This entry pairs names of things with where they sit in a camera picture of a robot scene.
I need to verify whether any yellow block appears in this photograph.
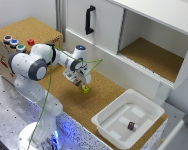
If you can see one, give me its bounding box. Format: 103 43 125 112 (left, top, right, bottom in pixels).
81 85 90 94

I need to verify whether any white plastic box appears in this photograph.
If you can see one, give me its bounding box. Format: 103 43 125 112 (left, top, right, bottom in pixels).
90 88 166 150

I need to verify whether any white sliding door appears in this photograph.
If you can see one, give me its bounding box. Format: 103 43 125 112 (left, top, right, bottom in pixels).
66 0 125 55

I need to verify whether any green button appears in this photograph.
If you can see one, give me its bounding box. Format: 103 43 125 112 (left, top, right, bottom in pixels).
15 43 28 54

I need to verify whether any black door handle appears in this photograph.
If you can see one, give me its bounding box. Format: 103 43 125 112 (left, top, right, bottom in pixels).
85 4 96 36

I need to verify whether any green cable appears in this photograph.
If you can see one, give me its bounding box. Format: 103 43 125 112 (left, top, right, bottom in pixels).
26 45 104 150

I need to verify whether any wooden drawer box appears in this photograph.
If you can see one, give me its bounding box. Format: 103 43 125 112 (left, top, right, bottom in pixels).
0 16 65 86

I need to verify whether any blue button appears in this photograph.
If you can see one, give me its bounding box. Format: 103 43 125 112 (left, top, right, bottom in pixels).
9 38 20 49

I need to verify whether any red button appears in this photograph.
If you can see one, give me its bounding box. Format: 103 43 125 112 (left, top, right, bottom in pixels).
3 34 13 45

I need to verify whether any purple block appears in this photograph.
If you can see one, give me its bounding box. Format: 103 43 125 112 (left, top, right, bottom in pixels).
127 121 136 130

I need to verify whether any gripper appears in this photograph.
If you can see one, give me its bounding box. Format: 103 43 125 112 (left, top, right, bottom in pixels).
62 63 92 87

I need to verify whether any white cabinet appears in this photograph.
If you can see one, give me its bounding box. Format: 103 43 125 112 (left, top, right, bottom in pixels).
64 0 188 107

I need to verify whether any pink block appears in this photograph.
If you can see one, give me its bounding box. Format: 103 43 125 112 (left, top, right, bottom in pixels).
27 38 36 47

